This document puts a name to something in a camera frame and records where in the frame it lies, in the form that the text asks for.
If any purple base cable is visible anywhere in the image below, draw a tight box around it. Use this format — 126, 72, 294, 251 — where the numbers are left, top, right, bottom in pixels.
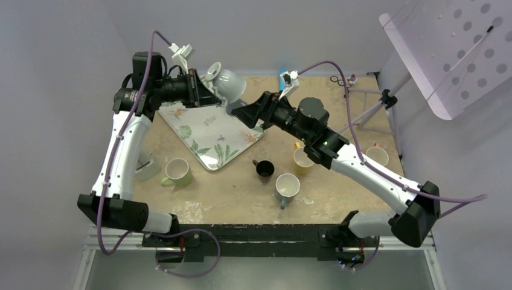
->
343, 240, 385, 273
155, 228, 222, 279

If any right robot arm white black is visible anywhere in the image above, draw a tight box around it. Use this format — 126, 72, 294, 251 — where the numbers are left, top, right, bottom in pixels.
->
231, 91, 440, 248

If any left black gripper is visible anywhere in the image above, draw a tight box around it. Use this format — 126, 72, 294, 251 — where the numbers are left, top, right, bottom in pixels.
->
153, 68, 221, 108

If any pink mug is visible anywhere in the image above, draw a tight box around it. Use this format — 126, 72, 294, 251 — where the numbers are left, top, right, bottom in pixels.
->
365, 143, 389, 166

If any blue cylinder tube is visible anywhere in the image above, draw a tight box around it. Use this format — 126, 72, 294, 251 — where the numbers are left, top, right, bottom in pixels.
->
278, 68, 287, 91

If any yellow mug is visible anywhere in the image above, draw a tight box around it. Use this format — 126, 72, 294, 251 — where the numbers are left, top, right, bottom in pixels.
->
293, 141, 314, 175

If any light grey mug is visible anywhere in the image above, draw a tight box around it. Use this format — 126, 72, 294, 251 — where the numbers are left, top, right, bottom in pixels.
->
200, 62, 247, 104

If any small red white figurine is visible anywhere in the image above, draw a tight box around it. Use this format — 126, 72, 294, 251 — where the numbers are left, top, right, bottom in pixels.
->
347, 74, 357, 86

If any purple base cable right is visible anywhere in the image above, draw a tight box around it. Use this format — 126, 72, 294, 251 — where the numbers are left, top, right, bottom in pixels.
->
343, 240, 385, 273

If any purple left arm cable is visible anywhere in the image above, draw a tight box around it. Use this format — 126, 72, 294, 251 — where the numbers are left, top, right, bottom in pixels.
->
97, 30, 173, 256

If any dark grey mug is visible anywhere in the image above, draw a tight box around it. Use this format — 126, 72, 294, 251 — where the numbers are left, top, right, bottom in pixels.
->
275, 173, 301, 210

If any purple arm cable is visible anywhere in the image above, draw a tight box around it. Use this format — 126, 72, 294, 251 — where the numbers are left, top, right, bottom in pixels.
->
297, 60, 488, 219
97, 30, 173, 256

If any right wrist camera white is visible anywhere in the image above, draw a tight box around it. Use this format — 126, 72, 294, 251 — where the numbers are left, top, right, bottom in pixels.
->
279, 70, 299, 100

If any brown small mug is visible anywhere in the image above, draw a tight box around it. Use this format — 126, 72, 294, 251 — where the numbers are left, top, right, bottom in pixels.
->
252, 159, 275, 178

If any white tripod stand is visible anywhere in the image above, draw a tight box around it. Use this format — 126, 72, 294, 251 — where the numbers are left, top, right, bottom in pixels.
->
340, 72, 412, 160

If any blue grey textured mug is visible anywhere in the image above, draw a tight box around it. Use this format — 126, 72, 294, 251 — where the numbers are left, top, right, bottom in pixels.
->
225, 99, 248, 116

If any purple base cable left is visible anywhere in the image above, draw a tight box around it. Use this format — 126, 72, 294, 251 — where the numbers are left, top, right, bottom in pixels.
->
155, 228, 222, 279

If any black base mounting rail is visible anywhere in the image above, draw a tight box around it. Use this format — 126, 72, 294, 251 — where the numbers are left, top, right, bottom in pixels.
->
142, 224, 378, 263

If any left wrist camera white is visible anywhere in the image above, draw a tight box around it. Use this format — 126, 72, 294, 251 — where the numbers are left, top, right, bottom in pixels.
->
168, 43, 194, 75

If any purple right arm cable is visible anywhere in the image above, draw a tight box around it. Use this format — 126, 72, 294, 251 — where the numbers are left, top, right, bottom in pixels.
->
297, 60, 488, 219

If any leaf pattern serving tray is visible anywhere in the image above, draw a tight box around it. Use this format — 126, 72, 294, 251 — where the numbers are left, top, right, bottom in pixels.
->
158, 102, 264, 171

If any black ring markers right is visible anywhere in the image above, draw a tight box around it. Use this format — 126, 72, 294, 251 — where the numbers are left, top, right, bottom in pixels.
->
330, 76, 348, 86

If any white clamp bracket left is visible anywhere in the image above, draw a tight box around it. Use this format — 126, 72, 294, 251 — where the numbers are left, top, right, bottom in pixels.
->
135, 150, 161, 182

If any perforated translucent panel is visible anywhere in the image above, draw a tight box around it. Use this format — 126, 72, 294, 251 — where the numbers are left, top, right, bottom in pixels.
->
379, 0, 511, 120

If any light green mug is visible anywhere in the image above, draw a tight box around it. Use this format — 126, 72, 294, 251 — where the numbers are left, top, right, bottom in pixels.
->
161, 158, 193, 187

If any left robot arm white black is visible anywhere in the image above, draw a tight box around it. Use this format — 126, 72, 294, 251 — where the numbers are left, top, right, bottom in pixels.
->
77, 52, 227, 247

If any aluminium frame rail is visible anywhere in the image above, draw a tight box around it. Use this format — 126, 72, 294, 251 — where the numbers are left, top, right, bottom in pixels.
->
73, 228, 446, 289

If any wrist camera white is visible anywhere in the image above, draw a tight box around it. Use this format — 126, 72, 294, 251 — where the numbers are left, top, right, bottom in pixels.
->
279, 70, 299, 100
168, 43, 194, 75

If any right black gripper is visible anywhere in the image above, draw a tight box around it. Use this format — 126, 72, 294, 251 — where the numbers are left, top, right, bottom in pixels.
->
232, 91, 312, 144

